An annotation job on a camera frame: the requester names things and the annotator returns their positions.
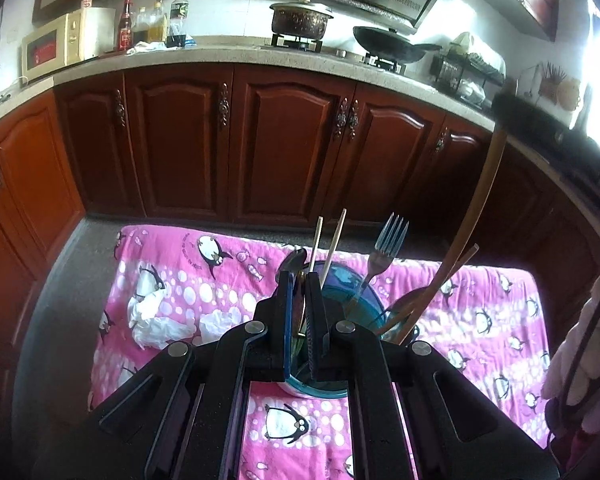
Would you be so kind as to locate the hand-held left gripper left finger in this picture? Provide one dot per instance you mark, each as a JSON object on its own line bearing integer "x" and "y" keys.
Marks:
{"x": 286, "y": 330}

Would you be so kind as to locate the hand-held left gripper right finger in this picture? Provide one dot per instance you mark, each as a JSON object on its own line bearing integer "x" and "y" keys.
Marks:
{"x": 316, "y": 330}

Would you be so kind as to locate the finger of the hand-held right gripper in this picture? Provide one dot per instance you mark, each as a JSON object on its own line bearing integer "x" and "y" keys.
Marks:
{"x": 525, "y": 117}

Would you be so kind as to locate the blue glass cup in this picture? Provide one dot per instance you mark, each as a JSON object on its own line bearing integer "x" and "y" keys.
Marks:
{"x": 337, "y": 282}

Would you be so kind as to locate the wooden spatula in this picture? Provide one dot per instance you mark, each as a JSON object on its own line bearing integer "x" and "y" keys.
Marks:
{"x": 485, "y": 185}

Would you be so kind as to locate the wooden chopstick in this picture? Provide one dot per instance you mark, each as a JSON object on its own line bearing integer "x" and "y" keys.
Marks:
{"x": 336, "y": 240}
{"x": 317, "y": 240}

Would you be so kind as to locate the metal fork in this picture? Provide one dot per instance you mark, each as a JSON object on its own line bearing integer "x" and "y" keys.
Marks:
{"x": 390, "y": 240}

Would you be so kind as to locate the wooden spoon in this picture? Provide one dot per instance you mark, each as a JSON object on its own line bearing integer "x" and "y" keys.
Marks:
{"x": 460, "y": 260}

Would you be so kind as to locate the utensil holder with chopsticks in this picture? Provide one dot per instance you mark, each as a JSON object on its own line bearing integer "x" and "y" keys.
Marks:
{"x": 551, "y": 85}

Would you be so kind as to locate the round bamboo mat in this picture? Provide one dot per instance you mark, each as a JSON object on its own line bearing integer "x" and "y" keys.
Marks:
{"x": 569, "y": 94}

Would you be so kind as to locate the pink penguin blanket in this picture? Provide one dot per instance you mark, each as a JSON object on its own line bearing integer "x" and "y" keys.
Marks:
{"x": 260, "y": 280}

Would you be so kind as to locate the black dish rack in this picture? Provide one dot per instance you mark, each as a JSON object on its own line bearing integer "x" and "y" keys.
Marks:
{"x": 467, "y": 72}

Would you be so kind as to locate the black wok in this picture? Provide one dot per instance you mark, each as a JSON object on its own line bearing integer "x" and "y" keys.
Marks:
{"x": 385, "y": 45}

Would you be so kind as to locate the white fuzzy garment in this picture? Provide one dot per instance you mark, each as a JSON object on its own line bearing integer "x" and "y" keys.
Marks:
{"x": 585, "y": 350}

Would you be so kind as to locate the wooden base cabinet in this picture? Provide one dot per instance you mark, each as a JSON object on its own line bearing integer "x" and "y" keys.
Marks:
{"x": 180, "y": 135}

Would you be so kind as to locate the gas stove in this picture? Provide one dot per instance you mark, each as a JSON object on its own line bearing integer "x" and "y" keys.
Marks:
{"x": 297, "y": 42}

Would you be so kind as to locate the metal cooking pot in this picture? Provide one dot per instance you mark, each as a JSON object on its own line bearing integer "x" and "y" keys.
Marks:
{"x": 300, "y": 20}

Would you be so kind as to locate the stone kitchen countertop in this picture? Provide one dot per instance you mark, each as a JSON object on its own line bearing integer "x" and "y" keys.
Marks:
{"x": 205, "y": 55}

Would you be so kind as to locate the white rag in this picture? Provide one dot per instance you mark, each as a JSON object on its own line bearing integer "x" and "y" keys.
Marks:
{"x": 147, "y": 46}

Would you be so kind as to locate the yellow cap soy bottle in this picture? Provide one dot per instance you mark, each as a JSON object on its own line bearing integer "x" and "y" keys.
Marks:
{"x": 179, "y": 17}

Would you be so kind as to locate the yellow oil bottle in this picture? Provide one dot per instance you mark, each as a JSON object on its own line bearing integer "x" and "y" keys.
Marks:
{"x": 156, "y": 22}

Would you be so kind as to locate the dark sauce bottle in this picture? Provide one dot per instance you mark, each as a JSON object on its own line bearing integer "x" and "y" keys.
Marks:
{"x": 141, "y": 27}

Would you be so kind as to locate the red label liquor bottle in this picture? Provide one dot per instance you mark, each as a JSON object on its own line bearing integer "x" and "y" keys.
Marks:
{"x": 126, "y": 27}

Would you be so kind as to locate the white paper roll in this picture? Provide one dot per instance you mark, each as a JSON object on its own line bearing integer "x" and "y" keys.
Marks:
{"x": 101, "y": 32}

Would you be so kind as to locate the cream microwave oven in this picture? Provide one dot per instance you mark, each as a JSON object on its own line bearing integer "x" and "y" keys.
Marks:
{"x": 52, "y": 47}

